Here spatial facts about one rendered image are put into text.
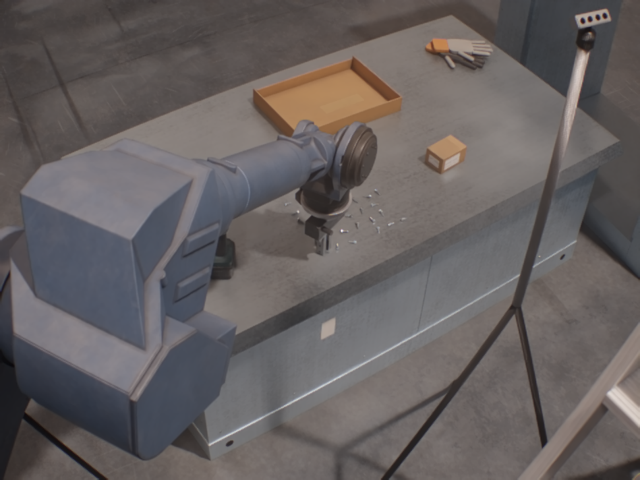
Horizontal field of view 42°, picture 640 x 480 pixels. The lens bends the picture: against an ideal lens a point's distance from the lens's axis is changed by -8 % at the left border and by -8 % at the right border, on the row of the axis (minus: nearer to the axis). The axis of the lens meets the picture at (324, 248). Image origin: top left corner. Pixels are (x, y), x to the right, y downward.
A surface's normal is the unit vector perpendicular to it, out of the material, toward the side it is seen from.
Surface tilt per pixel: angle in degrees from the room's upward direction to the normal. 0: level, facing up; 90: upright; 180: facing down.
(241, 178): 54
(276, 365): 90
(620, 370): 66
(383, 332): 90
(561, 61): 90
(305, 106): 0
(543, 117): 0
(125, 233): 7
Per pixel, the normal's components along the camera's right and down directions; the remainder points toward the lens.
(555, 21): 0.52, 0.63
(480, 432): 0.04, -0.69
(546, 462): -0.72, 0.08
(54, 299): -0.33, 0.11
